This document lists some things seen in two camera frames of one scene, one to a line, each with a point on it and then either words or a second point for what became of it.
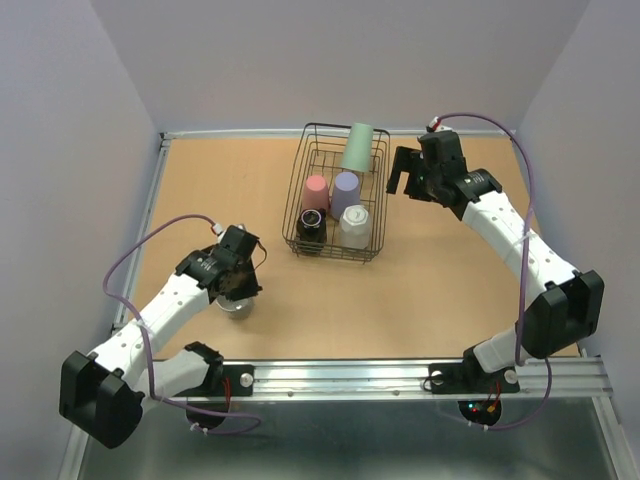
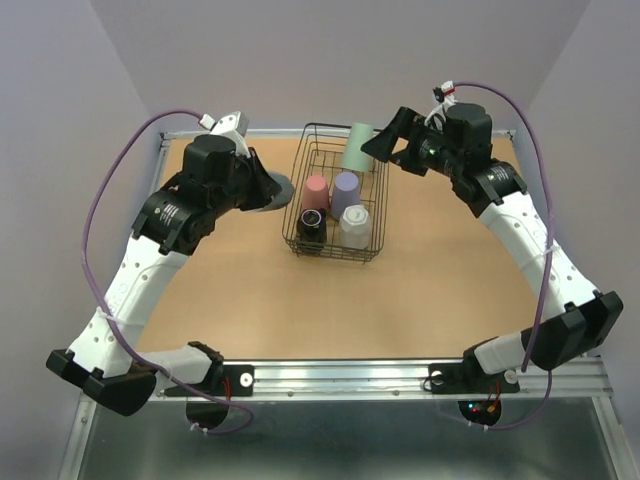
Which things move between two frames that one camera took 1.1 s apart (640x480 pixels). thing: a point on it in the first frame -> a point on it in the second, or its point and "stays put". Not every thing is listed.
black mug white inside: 311,230 stays put
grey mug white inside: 240,309 -> 283,197
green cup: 357,152 stays put
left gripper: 252,288 -> 266,186
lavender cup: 346,193 stays put
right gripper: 403,162 -> 381,145
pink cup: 315,194 stays put
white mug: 355,226 stays put
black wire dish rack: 336,201 stays put
